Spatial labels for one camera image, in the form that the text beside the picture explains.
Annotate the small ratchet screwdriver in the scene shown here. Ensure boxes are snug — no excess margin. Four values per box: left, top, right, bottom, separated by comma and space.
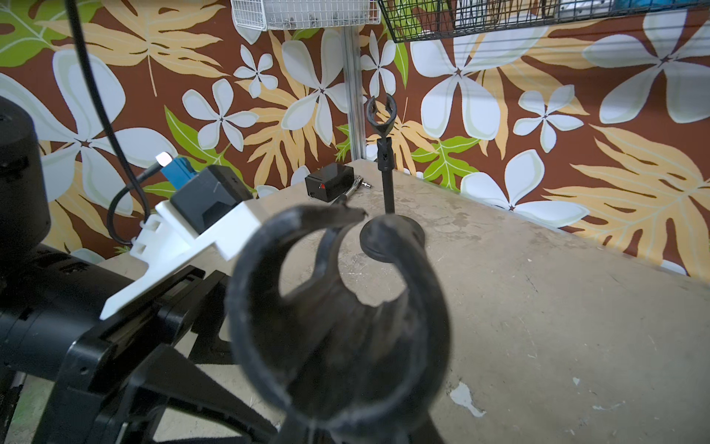
333, 175, 372, 205

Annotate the black wire basket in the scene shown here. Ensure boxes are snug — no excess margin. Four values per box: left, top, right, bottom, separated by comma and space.
377, 0, 709, 43

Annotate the white wire basket left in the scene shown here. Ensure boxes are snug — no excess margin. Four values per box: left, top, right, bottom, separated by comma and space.
231, 0, 380, 31

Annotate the small black box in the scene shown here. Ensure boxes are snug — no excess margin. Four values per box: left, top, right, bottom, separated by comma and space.
305, 163, 355, 203

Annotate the black microphone stand pole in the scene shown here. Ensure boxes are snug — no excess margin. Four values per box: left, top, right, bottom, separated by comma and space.
365, 94, 398, 214

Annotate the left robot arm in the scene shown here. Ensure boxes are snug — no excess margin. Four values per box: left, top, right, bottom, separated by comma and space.
1, 99, 277, 443

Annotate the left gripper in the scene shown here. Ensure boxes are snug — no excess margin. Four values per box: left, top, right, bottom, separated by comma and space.
33, 266, 277, 443

